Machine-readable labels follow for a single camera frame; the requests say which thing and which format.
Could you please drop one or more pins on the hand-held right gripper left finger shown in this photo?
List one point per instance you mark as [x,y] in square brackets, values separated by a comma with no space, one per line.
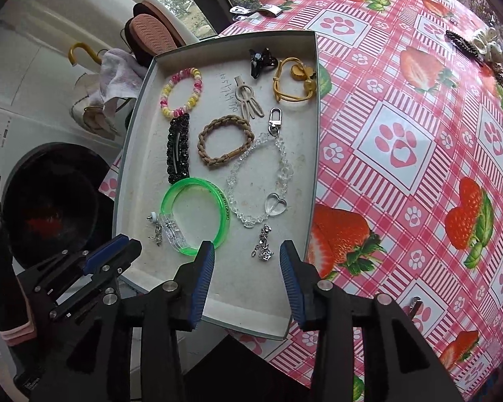
[203,284]

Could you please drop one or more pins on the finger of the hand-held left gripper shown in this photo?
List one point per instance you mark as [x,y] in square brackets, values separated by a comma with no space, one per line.
[125,259]
[107,249]

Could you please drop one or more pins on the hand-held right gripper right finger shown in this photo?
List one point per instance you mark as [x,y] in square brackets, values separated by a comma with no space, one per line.
[291,284]

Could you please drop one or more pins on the silver pendant charm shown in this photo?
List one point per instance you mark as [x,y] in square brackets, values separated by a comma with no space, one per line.
[266,255]

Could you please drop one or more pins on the white bead charm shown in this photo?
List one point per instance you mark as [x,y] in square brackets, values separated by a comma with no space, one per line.
[153,216]

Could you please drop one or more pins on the green translucent bangle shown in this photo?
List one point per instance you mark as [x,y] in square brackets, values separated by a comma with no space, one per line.
[172,234]

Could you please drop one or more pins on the black beaded hair clip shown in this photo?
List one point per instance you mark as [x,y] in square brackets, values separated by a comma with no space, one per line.
[177,176]

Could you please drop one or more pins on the grey shallow box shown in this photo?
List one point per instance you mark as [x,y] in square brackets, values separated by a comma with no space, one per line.
[218,88]

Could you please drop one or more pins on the black claw clip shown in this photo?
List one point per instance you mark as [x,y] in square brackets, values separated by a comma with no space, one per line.
[258,60]

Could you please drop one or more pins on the black round bin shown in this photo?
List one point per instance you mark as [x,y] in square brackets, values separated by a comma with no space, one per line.
[46,184]

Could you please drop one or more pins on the silver spiky hair clip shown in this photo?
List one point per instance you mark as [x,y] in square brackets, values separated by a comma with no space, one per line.
[415,301]

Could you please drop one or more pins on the pink strawberry print tablecloth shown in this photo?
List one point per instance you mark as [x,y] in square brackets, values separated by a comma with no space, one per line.
[402,146]

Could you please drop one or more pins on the white towel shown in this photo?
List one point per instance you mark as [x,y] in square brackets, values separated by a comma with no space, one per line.
[113,71]

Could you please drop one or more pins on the beige hair clip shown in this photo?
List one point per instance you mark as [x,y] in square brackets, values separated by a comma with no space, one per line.
[245,96]

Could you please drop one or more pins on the pink-soled slipper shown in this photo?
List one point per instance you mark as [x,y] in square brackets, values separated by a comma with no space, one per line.
[151,33]

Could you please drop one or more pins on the dark brown slipper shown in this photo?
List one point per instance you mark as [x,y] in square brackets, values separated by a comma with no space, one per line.
[144,8]

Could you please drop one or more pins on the cream dotted scrunchie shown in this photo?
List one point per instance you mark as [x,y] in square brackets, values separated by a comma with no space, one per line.
[492,50]

